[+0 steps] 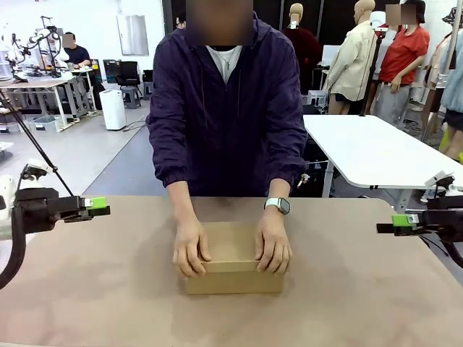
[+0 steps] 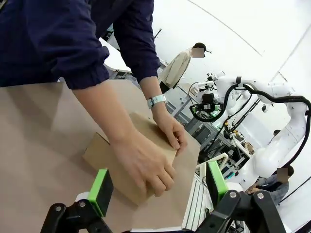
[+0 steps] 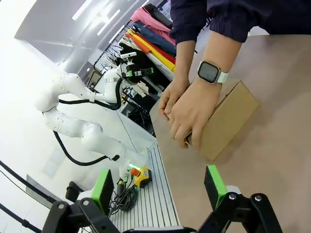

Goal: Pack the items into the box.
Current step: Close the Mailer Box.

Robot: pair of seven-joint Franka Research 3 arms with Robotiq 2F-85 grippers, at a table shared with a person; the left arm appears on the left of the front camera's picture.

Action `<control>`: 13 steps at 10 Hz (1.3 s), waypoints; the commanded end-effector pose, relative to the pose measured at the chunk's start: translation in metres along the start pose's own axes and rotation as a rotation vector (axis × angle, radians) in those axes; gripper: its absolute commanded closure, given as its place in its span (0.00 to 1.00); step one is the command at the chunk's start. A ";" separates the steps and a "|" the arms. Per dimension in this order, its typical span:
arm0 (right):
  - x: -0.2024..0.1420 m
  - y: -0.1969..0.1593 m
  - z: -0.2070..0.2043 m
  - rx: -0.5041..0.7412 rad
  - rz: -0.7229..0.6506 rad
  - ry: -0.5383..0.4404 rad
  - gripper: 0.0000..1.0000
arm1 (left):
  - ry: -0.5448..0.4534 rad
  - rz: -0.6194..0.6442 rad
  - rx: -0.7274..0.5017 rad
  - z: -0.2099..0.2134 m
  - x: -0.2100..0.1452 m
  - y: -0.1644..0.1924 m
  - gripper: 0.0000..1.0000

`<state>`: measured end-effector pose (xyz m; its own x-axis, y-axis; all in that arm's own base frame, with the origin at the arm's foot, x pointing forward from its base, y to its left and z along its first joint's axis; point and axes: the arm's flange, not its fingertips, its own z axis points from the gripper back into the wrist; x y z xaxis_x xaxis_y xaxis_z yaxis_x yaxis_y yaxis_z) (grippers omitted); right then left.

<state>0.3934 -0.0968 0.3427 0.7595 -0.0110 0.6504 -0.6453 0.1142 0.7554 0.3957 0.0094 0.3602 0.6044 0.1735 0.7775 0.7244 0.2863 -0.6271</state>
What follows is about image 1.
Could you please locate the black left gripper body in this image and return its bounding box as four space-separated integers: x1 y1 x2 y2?
13 187 84 234

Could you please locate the seated man in dark shirt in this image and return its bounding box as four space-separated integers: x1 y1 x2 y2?
61 31 104 109

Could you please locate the person's left forearm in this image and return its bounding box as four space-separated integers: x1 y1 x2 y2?
266 176 294 203

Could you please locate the white workbench with robots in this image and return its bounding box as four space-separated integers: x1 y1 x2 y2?
0 67 95 132

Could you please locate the person in purple jacket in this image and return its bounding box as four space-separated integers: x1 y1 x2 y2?
146 10 308 198

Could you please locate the grey stool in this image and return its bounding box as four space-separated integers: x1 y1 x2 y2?
121 85 142 109

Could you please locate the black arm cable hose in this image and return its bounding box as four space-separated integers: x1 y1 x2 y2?
441 239 463 270
0 207 27 290

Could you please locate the mannequin in dark red top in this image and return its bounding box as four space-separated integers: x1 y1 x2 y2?
284 3 323 69

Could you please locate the mannequin in light blue jacket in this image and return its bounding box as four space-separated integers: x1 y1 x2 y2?
438 53 463 162

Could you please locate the white air purifier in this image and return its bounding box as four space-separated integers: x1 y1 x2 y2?
99 89 127 131

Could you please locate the person's right forearm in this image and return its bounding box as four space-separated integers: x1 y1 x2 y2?
166 179 198 223

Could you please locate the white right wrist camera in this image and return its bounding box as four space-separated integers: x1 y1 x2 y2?
423 170 463 198

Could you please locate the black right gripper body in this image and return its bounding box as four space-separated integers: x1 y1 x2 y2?
418 207 463 241

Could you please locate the person's left hand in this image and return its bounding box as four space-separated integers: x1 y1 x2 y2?
254 213 294 278

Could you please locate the brown cardboard box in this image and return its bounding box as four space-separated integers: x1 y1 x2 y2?
184 220 286 296

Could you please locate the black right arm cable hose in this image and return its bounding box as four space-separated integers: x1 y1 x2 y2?
441 239 463 270

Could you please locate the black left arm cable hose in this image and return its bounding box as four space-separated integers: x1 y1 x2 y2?
0 207 27 290

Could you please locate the clear plastic storage bin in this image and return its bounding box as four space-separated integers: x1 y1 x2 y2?
27 115 61 134

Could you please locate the black office chair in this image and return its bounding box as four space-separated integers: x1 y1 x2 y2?
116 61 142 87

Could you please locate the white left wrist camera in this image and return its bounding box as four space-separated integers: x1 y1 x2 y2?
20 158 54 182

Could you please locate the white smartwatch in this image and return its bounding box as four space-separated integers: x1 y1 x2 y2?
263 197 292 216

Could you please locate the white table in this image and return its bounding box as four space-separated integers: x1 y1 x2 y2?
302 114 463 214

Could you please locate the person's right hand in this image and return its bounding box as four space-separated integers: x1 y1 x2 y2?
171 216 213 280

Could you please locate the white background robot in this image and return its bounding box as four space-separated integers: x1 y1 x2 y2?
21 16 69 79

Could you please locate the black floor cable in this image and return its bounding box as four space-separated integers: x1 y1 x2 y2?
421 234 450 257

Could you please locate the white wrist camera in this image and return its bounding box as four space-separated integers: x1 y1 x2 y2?
20 158 54 182
423 170 463 198

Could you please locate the mannequin in beige jacket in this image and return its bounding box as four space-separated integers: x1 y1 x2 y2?
323 0 379 116

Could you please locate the silver wall panel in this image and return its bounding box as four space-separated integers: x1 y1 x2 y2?
116 14 150 57

